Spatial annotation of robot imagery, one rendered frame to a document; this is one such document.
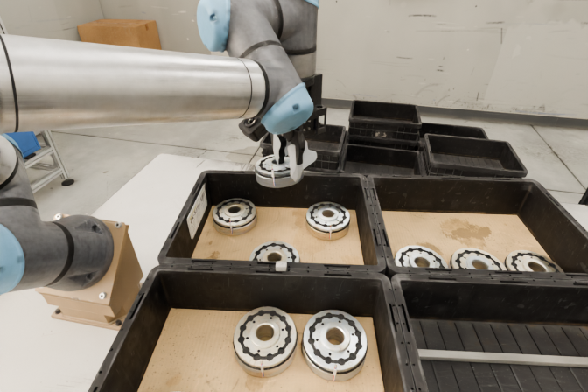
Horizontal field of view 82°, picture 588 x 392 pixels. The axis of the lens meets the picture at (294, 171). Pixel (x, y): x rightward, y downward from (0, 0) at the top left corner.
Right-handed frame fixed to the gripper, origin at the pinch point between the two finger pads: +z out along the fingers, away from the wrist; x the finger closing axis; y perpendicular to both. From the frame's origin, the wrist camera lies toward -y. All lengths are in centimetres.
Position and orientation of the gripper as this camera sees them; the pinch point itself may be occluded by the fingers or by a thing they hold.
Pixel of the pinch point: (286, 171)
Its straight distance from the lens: 70.0
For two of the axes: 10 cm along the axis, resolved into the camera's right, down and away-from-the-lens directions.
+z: 0.0, 8.4, 5.4
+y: 8.1, -3.2, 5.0
